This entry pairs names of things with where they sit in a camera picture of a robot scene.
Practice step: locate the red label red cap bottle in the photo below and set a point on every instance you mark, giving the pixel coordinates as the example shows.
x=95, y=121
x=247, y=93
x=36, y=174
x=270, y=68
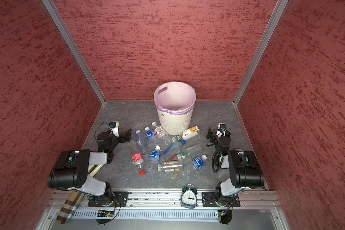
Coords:
x=139, y=162

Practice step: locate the green alarm clock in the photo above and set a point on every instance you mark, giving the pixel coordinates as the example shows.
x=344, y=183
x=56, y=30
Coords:
x=189, y=197

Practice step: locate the beige calculator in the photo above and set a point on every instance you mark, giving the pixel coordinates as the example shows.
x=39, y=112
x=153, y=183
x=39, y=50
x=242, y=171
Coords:
x=94, y=169

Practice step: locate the corner aluminium post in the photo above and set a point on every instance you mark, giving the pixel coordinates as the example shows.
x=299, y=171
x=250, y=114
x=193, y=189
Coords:
x=272, y=23
x=54, y=14

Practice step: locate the purple bin liner bag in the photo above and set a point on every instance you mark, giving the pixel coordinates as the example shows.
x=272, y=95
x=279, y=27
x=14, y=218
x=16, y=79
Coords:
x=175, y=98

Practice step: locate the left corner aluminium post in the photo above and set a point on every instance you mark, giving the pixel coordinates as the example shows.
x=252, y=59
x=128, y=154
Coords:
x=54, y=14

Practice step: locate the green cap clear bottle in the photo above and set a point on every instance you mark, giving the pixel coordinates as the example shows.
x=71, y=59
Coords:
x=190, y=153

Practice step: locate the purple tinted plastic bottle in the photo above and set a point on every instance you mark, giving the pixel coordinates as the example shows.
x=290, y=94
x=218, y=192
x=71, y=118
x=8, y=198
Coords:
x=142, y=145

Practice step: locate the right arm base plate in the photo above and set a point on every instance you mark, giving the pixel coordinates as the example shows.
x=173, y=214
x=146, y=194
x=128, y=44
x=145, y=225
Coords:
x=211, y=199

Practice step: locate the clear tube yellow tip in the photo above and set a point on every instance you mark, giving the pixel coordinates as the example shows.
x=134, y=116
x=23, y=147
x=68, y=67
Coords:
x=172, y=170

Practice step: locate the white ribbed waste bin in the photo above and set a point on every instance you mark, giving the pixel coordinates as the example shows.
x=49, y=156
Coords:
x=174, y=124

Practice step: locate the green label clear bottle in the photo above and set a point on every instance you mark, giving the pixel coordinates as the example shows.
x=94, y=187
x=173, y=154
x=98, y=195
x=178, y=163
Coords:
x=178, y=138

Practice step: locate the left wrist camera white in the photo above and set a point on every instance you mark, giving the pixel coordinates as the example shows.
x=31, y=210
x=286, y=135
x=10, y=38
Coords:
x=114, y=128

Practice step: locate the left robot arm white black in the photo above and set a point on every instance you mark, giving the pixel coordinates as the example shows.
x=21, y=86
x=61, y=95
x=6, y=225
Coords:
x=70, y=171

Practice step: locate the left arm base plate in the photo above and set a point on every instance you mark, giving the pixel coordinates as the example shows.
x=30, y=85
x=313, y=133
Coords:
x=120, y=199

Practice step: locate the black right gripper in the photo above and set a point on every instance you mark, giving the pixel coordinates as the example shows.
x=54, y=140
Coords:
x=213, y=135

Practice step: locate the right corner aluminium post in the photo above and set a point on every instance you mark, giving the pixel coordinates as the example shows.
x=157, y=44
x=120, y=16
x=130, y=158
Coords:
x=272, y=23

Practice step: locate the white red label bottle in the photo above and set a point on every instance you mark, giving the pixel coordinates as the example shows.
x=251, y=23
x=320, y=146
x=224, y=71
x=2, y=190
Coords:
x=162, y=135

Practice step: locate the plaid checkered pouch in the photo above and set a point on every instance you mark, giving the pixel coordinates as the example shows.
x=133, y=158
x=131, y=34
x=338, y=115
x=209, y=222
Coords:
x=70, y=206

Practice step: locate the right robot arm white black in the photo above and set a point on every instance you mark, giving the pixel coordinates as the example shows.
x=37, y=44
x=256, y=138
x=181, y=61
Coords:
x=244, y=169

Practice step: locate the aluminium rail frame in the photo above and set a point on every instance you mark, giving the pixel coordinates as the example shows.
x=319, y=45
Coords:
x=161, y=210

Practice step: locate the clear tube white label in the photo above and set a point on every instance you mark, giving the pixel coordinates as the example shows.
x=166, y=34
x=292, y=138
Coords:
x=162, y=167

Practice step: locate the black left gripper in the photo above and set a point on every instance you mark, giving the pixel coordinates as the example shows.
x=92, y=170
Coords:
x=127, y=136

